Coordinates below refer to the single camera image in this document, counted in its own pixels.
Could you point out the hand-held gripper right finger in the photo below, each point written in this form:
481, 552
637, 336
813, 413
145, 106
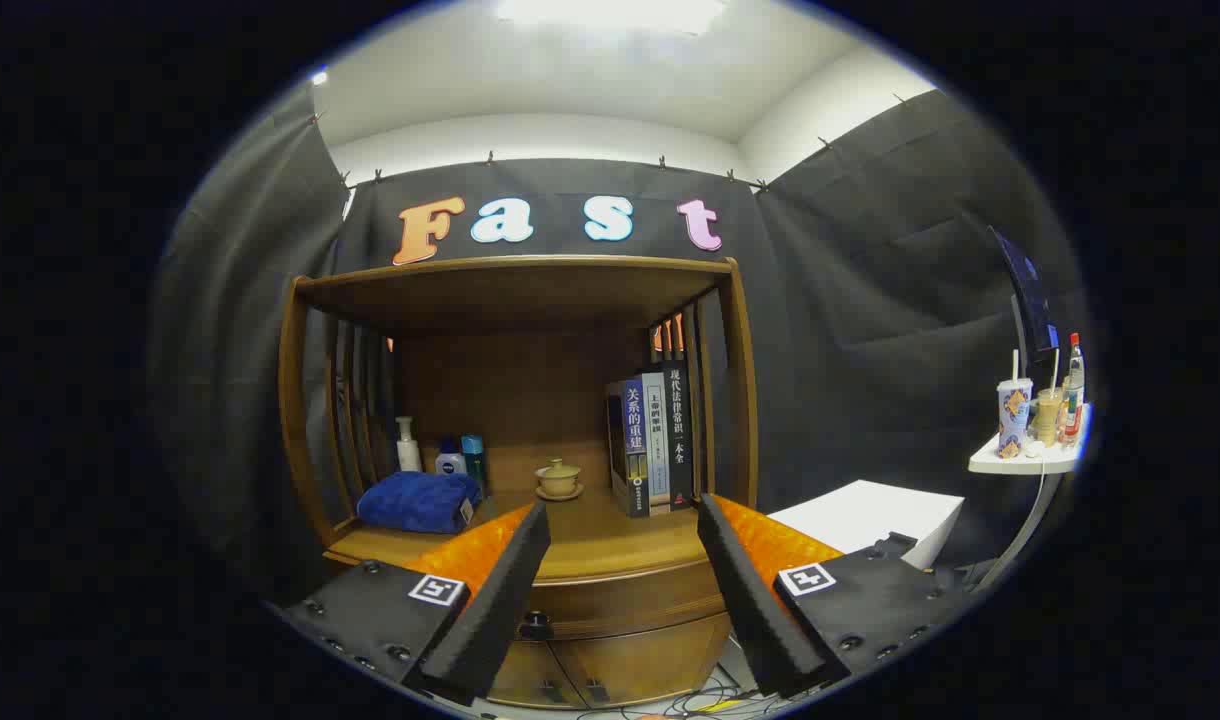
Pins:
745, 610

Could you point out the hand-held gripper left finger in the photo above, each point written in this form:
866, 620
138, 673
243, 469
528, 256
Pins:
500, 610

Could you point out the wooden drawer with black knob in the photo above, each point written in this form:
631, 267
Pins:
630, 605

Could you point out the wooden countertop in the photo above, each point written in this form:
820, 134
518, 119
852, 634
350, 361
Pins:
590, 530

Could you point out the white filing cabinet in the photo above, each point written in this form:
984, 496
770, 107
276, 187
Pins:
870, 510

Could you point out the wooden cabinet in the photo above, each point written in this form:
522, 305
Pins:
510, 290

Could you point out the blue folded towel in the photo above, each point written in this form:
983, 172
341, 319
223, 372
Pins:
415, 500

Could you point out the beige lidded teacup with saucer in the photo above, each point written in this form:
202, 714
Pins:
559, 480

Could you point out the teal blue bottle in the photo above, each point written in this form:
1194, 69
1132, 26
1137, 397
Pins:
473, 460

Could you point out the white bottle with blue cap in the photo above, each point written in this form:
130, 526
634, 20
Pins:
451, 462

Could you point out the white pump bottle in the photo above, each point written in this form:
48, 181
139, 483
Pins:
408, 455

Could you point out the light grey spine book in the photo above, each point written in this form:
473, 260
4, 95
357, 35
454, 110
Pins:
656, 450

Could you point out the black spine book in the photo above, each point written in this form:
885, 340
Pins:
678, 430

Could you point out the blue spine book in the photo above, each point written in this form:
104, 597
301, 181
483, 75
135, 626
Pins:
634, 440

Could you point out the white side table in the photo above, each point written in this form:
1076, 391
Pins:
1020, 462

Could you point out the clear plastic cup with straw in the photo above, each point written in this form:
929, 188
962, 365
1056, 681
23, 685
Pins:
1049, 415

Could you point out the glass bottle with red cap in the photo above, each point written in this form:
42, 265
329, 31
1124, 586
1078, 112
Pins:
1073, 400

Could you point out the dark monitor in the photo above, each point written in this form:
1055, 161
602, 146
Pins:
1028, 290

